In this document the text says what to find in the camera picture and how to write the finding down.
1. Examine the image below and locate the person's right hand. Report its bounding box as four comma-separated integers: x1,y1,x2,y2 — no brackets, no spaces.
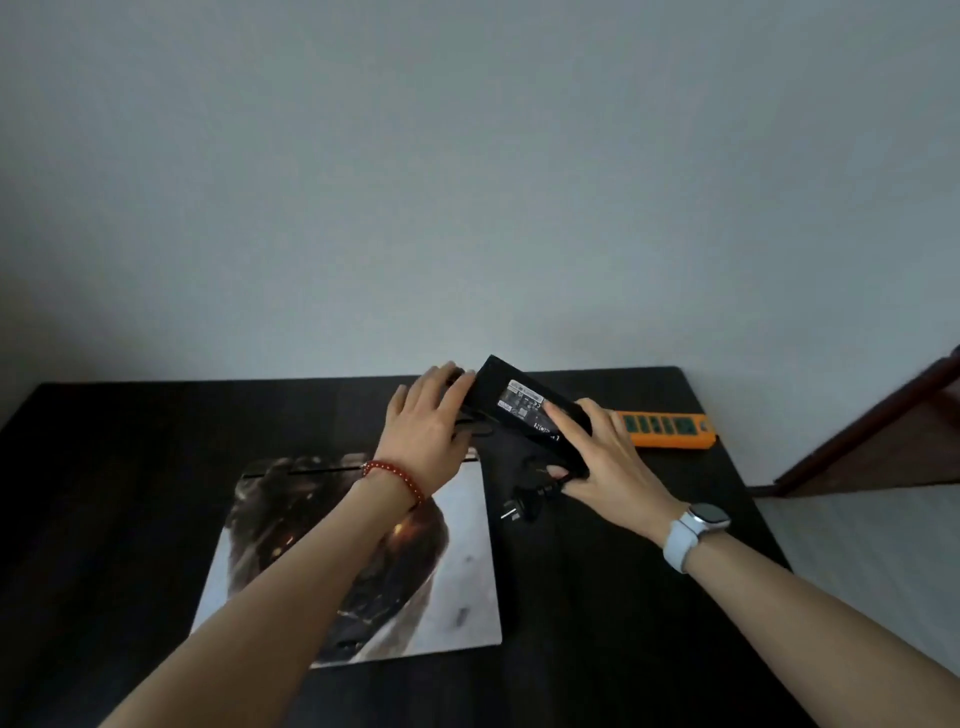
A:
542,397,686,546

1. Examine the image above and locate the person's left hand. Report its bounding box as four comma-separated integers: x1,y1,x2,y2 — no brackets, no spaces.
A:
371,362,478,500

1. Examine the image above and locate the black power adapter brick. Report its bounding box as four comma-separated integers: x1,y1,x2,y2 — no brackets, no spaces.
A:
456,354,594,481

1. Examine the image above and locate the person's left forearm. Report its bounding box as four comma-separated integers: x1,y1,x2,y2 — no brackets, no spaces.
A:
97,474,423,728

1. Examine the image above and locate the person's right forearm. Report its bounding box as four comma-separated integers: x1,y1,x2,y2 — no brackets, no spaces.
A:
678,526,960,728

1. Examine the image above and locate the orange power strip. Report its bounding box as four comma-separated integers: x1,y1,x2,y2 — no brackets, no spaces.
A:
610,410,718,450

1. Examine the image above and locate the laptop with printed skin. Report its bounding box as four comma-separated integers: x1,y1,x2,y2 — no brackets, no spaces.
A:
190,447,504,669

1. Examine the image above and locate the white smartwatch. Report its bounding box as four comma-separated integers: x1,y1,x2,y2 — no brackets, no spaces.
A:
662,502,733,576

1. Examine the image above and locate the brown wooden door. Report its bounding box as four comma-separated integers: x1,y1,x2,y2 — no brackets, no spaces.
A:
772,345,960,501

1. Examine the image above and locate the black power cable with plug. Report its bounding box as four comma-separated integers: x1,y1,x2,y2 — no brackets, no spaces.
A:
499,453,565,526

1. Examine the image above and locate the red bead bracelet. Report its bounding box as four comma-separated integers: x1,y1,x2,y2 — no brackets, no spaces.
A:
360,459,427,508

